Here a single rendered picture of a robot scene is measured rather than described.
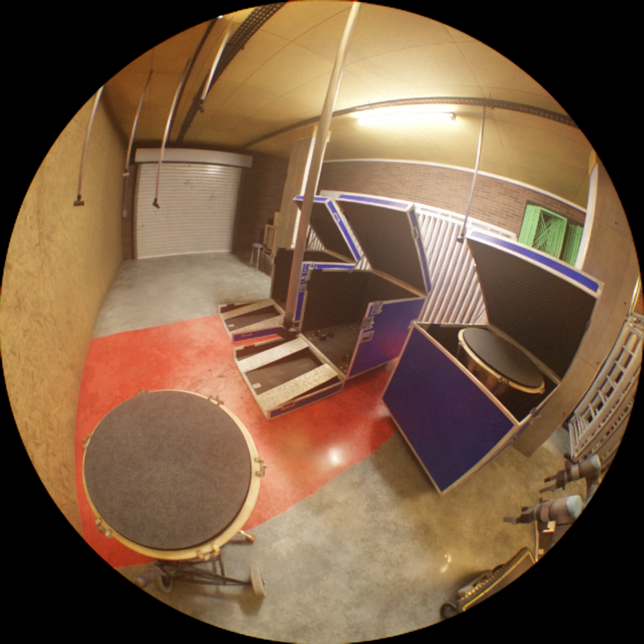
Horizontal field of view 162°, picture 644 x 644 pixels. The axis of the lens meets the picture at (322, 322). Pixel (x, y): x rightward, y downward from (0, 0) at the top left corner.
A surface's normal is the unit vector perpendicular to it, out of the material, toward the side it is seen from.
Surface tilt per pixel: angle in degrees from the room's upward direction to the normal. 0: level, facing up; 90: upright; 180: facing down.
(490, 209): 90
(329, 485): 0
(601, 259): 90
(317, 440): 0
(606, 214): 90
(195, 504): 0
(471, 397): 90
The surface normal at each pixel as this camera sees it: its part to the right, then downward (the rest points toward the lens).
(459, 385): -0.94, -0.02
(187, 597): 0.18, -0.87
